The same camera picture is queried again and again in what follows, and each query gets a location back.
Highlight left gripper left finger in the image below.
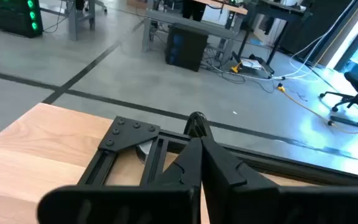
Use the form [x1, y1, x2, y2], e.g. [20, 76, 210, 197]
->
[152, 136, 203, 188]

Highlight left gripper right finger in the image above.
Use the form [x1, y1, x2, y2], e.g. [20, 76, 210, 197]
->
[201, 136, 281, 224]

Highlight yellow black plug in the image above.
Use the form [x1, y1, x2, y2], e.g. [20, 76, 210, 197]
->
[230, 60, 244, 74]

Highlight white power strip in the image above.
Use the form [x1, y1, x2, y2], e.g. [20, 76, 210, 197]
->
[240, 57, 264, 71]

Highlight black computer tower blue front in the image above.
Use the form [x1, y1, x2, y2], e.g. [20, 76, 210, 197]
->
[165, 23, 209, 73]

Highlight grey desk wooden top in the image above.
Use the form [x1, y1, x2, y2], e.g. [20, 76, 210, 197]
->
[141, 0, 248, 63]

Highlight person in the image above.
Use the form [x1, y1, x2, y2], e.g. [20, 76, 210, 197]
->
[181, 0, 208, 22]

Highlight black cabinet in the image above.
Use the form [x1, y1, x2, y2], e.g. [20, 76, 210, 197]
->
[280, 0, 354, 60]

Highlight black desk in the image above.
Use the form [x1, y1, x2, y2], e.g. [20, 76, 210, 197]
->
[236, 0, 312, 68]

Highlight grey table legs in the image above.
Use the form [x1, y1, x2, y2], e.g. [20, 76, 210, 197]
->
[67, 0, 108, 41]

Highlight black computer tower green lights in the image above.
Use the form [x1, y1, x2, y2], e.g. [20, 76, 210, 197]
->
[0, 0, 44, 39]

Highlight black corner bracket plate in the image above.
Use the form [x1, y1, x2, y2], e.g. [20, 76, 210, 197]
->
[97, 116, 161, 153]

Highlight yellow extension cable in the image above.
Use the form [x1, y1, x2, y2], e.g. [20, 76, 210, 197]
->
[277, 83, 358, 134]

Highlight white cable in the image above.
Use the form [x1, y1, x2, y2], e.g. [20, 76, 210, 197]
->
[272, 0, 357, 81]

